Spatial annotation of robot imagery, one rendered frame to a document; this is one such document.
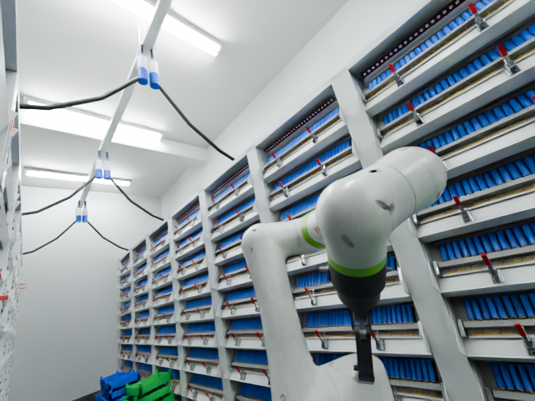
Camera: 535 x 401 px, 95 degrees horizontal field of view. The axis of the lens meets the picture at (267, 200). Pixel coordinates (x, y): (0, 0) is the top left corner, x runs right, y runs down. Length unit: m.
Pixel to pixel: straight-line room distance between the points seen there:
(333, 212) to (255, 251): 0.40
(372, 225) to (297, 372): 0.43
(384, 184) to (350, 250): 0.10
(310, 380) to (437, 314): 0.55
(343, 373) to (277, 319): 0.19
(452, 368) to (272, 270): 0.69
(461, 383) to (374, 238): 0.83
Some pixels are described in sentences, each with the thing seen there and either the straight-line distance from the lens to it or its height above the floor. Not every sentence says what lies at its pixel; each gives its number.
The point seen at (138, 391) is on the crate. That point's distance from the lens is 2.66.
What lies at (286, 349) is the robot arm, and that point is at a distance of 0.68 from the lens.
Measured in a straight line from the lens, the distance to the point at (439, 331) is 1.09.
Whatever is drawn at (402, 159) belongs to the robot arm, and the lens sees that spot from 0.43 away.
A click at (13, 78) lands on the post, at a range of 1.30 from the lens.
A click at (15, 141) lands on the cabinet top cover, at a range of 1.70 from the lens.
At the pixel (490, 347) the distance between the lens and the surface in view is 1.09.
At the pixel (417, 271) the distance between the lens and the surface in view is 1.06.
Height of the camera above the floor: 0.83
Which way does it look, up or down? 19 degrees up
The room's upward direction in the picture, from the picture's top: 13 degrees counter-clockwise
